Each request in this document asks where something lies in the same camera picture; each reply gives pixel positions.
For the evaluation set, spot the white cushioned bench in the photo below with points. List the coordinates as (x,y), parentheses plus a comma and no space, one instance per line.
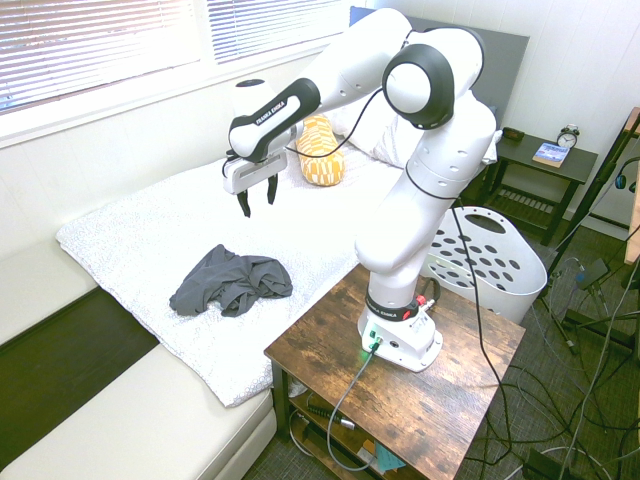
(125,420)

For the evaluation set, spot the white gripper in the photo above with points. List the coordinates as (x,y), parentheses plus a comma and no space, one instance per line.
(252,174)

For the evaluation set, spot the yellow white patterned bolster pillow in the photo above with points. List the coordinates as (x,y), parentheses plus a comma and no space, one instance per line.
(320,160)

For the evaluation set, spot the black camera stand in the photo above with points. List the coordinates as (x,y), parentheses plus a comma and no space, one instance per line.
(595,200)

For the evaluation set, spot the black twin-bell alarm clock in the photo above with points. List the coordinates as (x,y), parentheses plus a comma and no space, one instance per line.
(568,137)

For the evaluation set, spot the white perforated laundry basket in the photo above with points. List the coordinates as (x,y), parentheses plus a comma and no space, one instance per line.
(520,290)

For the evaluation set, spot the bed with white sheet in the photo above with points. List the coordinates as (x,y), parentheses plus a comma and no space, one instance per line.
(150,225)

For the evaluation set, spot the teal paper note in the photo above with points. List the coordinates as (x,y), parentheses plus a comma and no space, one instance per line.
(387,459)

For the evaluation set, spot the narrow white window blind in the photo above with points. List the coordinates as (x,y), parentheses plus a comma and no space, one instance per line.
(270,25)

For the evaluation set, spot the dark wooden nightstand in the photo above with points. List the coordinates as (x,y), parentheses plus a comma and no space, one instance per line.
(575,165)

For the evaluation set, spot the small dark box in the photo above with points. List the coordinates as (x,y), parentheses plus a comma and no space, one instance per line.
(513,134)

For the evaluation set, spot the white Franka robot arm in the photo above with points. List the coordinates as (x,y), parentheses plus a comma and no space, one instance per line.
(440,165)

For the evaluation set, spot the wide white window blind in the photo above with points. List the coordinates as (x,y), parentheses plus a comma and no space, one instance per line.
(75,45)

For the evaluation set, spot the white bed pillow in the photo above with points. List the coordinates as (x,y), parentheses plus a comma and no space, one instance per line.
(380,140)

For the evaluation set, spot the grey t-shirt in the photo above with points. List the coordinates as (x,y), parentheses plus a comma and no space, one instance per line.
(225,280)

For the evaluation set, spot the blue headphones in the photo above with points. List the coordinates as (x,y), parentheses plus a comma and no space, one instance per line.
(622,177)

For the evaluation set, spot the rustic brown wooden table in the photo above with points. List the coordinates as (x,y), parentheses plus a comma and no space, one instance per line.
(425,400)

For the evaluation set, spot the grey headboard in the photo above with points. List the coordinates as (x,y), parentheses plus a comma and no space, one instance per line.
(505,75)

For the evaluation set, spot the black power adapter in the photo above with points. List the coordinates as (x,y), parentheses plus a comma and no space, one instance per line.
(592,273)

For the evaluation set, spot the blue paperback book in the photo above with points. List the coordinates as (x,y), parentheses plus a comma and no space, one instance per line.
(551,155)

